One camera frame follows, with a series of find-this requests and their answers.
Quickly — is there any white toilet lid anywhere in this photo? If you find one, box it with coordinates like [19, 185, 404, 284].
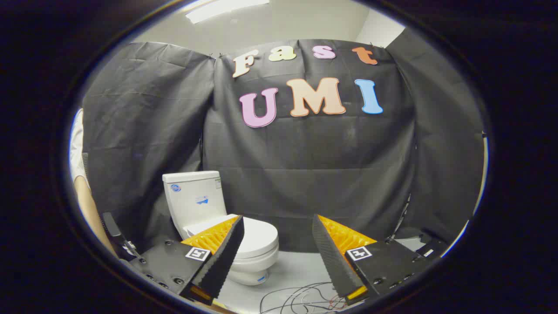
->
[185, 215, 279, 259]

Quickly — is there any person's white clothing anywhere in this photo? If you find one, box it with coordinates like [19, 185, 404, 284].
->
[70, 108, 90, 188]

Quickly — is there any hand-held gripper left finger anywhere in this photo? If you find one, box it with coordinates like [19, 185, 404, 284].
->
[124, 215, 245, 306]

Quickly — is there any ceiling light panel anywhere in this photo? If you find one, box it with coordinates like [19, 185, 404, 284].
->
[185, 0, 271, 24]

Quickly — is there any black backdrop cloth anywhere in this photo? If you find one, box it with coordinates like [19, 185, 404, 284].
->
[82, 28, 484, 254]

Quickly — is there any white toilet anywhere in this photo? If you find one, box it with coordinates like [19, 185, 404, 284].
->
[162, 171, 279, 287]

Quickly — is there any tangle of floor cables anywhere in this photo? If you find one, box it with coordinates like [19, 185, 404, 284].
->
[259, 282, 349, 314]

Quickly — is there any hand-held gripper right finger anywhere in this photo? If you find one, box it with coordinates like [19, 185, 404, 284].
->
[312, 214, 430, 306]

